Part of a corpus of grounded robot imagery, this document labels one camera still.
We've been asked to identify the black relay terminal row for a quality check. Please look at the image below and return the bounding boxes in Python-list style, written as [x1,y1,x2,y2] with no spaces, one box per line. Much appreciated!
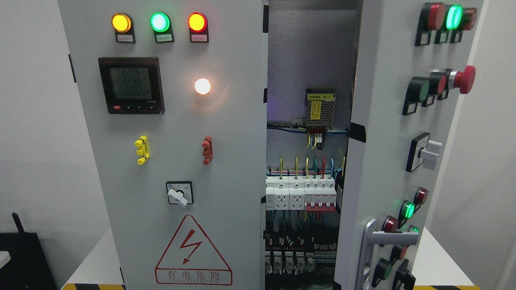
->
[263,228,338,275]

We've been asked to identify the red electric warning sticker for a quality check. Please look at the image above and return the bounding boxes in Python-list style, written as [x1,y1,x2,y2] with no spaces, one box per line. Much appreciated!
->
[154,215,233,285]

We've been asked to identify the white glowing indicator lamp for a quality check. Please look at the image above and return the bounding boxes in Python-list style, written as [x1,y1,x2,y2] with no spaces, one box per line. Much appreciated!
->
[194,78,212,95]

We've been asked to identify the red indicator lamp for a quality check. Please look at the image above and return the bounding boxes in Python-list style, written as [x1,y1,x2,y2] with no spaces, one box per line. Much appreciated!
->
[187,12,208,33]

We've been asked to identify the black box with antenna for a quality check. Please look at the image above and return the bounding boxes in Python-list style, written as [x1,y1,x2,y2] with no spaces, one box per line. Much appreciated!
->
[0,212,57,290]

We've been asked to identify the green indicator lamp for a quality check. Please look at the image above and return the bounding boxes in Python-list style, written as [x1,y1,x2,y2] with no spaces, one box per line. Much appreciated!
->
[150,12,170,33]

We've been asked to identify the grey cabinet door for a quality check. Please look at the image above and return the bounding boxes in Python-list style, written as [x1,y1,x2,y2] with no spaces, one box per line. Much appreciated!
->
[58,0,265,290]
[334,0,483,290]

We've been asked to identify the red handled circuit breaker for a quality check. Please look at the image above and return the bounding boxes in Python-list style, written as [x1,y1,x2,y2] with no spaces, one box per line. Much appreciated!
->
[304,176,337,212]

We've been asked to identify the white rotary selector switch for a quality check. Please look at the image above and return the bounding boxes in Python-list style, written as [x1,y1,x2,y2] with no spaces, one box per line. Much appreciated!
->
[166,180,195,207]

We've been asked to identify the yellow terminal connector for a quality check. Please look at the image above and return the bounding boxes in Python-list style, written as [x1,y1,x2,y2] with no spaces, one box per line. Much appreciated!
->
[134,135,150,165]

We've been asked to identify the red emergency stop button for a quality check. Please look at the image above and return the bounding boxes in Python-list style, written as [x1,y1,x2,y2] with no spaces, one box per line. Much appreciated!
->
[445,65,476,94]

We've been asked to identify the black digital power meter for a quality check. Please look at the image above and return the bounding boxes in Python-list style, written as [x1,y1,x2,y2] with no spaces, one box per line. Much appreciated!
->
[98,57,165,114]

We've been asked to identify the white selector switch right door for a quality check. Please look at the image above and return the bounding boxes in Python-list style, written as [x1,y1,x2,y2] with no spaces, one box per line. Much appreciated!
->
[405,132,442,172]

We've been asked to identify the yellow indicator lamp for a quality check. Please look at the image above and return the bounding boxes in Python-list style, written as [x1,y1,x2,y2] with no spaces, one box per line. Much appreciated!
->
[111,13,132,33]

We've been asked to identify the red terminal connector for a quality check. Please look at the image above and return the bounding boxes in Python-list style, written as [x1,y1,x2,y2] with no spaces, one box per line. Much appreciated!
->
[202,136,213,165]

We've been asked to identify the silver door handle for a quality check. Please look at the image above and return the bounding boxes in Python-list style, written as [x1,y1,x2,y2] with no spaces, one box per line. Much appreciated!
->
[354,218,420,290]

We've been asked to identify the metal mesh power supply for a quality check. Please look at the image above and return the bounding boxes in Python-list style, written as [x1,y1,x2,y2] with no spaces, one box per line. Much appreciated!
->
[304,88,337,130]

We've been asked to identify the white socket breaker row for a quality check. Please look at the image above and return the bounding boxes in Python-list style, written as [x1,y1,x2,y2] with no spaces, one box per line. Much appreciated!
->
[265,176,306,210]

